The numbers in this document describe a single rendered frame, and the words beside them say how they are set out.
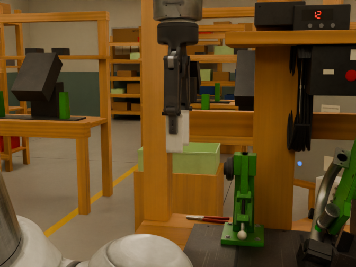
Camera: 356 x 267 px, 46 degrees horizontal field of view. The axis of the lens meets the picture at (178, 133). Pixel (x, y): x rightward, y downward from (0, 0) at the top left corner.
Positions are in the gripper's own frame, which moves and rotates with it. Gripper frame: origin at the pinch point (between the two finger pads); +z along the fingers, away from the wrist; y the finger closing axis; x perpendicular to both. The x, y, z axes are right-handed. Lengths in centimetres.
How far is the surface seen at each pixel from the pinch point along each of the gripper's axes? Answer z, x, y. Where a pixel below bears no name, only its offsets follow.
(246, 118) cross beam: 6, 11, -74
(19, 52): -30, -317, -475
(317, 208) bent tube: 27, 31, -40
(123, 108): 101, -331, -980
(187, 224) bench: 43, -9, -64
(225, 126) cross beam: 9, 3, -74
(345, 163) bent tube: 13, 37, -36
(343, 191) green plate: 19, 37, -33
